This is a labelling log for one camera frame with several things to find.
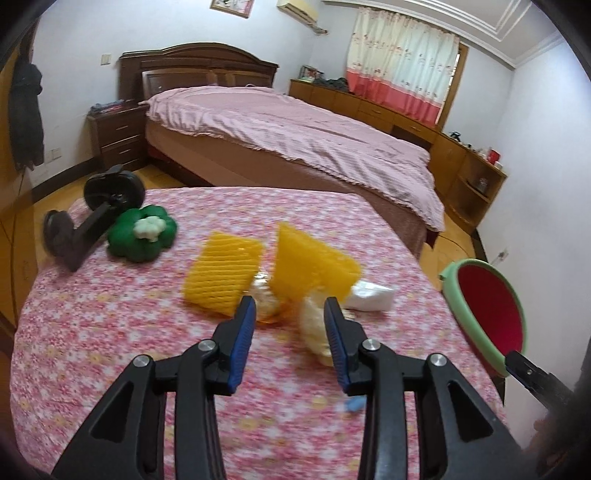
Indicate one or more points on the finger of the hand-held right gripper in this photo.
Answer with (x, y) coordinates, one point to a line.
(531, 371)

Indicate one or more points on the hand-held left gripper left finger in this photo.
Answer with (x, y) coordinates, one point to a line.
(240, 346)

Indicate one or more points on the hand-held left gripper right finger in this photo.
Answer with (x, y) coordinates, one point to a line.
(339, 355)

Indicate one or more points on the cream plastic bag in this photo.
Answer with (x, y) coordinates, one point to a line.
(314, 327)

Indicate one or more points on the light blue plastic piece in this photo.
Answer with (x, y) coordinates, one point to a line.
(354, 404)

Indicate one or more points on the white tissue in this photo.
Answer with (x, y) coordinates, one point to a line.
(374, 295)

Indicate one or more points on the orange foam net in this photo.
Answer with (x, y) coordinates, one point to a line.
(221, 274)

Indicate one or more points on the red bin with green rim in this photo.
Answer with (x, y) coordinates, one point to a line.
(489, 309)

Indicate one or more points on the yellow foam net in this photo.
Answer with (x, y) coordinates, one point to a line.
(309, 261)

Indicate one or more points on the pink floral tablecloth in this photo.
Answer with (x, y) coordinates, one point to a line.
(115, 323)

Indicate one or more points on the green plush flower toy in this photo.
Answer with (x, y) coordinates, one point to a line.
(129, 235)

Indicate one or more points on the wooden corner shelf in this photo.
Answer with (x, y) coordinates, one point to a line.
(466, 198)

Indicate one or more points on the glass jar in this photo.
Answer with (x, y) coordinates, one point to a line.
(483, 184)

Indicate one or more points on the black suction phone holder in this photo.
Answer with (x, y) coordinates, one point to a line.
(113, 187)

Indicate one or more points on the pink bedspread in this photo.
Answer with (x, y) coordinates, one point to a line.
(300, 138)

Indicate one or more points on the small red box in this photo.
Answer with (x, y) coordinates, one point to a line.
(494, 156)

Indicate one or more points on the long wooden cabinet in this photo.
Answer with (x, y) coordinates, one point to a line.
(450, 161)

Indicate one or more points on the dark wooden nightstand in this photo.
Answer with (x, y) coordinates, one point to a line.
(115, 138)

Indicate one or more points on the wooden wardrobe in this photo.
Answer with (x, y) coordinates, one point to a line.
(11, 258)

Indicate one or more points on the dark clothes pile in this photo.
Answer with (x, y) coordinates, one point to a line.
(332, 84)

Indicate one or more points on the folded dark cloth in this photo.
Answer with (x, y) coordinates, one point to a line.
(107, 108)

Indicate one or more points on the standing picture frames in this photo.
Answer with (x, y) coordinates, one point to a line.
(310, 74)

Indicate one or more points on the dark wooden headboard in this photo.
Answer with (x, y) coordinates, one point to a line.
(198, 60)

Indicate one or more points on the cream and red curtain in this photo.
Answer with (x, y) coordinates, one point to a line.
(397, 60)

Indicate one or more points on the black jacket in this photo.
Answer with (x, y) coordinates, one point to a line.
(25, 120)

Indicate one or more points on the framed wedding photo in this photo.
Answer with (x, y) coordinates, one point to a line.
(231, 5)

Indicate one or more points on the white wall socket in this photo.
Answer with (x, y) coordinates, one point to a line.
(502, 254)
(56, 153)

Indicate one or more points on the wooden window frame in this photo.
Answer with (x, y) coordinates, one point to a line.
(455, 92)

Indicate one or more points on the wall air conditioner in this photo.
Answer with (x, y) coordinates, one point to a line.
(300, 9)

